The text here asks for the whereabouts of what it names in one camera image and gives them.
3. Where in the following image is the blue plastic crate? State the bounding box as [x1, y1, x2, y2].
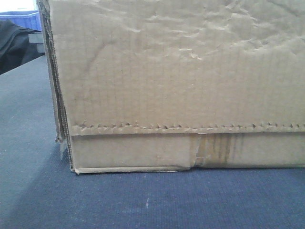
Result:
[0, 10, 41, 31]

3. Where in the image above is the black cloth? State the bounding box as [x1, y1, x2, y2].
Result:
[0, 20, 43, 74]

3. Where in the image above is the worn brown cardboard box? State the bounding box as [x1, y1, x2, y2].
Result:
[37, 0, 305, 174]

